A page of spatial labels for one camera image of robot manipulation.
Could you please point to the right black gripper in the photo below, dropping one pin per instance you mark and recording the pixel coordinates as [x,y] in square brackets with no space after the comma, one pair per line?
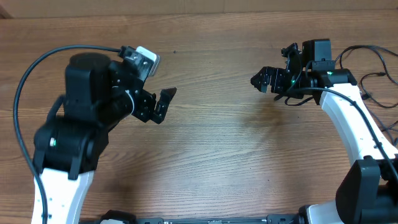
[277,74]

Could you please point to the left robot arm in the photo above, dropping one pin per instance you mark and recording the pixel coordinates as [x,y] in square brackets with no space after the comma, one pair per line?
[99,93]

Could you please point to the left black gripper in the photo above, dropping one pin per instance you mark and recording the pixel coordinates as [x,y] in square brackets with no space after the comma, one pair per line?
[145,112]

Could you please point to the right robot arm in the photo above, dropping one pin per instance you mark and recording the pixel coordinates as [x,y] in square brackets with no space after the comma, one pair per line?
[368,193]

